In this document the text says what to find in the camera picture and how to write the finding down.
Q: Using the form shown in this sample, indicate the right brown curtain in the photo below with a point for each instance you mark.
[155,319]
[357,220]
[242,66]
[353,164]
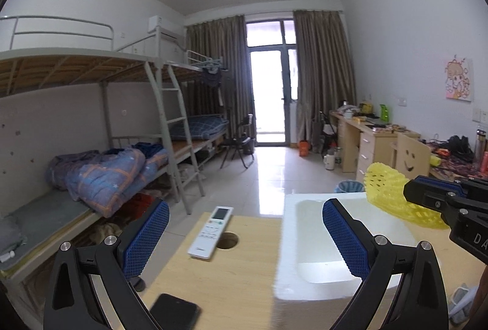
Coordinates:
[325,71]

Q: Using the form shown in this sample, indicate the green bag on desk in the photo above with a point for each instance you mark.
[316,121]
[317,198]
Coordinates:
[384,113]

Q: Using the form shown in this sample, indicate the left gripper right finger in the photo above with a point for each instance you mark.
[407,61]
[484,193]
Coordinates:
[419,301]

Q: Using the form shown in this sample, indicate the round wooden table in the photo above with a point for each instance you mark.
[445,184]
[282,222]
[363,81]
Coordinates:
[235,288]

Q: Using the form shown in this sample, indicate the black headphones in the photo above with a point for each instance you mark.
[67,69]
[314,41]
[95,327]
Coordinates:
[460,148]

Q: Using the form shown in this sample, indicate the left brown curtain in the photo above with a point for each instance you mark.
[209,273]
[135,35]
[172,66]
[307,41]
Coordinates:
[229,91]

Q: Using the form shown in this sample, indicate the brown curtain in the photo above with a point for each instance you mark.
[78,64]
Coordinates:
[325,71]
[229,91]

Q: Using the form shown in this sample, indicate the wooden smiley chair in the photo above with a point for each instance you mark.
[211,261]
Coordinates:
[410,156]

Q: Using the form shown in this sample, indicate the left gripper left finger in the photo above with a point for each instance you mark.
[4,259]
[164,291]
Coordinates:
[71,300]

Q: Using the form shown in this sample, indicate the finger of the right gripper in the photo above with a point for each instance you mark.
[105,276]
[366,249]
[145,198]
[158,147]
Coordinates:
[430,198]
[438,181]

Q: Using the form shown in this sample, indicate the white air conditioner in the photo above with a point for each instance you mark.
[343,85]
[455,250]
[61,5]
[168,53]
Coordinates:
[166,26]

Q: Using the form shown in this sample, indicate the metal bunk bed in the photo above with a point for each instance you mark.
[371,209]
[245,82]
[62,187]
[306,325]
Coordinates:
[59,98]

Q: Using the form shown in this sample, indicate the cartoon wall picture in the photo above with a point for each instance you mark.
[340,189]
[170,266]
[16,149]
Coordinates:
[458,82]

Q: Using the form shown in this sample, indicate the blue plaid quilt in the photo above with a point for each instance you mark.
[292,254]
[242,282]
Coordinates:
[105,181]

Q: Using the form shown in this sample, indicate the white remote control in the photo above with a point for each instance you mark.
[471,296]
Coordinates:
[206,241]

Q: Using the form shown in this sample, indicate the dark thermos bottle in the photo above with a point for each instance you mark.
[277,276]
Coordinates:
[480,145]

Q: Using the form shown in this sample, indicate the orange bag on floor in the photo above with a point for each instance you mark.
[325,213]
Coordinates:
[304,148]

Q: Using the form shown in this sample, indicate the white foam box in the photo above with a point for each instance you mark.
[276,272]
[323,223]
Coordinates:
[325,249]

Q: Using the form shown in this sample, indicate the blue folded mattress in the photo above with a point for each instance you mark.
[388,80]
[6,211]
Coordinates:
[202,127]

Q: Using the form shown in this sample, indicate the glass balcony door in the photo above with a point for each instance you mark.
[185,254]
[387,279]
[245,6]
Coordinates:
[271,46]

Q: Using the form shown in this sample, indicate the black smartphone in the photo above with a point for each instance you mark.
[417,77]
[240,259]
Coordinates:
[173,313]

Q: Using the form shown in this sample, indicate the white kettle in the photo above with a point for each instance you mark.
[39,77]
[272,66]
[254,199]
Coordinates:
[329,161]

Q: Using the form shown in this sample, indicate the wooden desk with drawers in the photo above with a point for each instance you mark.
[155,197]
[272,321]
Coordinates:
[362,145]

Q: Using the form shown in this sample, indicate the black folding chair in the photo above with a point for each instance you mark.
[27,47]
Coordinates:
[241,143]

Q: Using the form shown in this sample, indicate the blue trash bin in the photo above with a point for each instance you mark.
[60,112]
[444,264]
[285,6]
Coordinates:
[349,186]

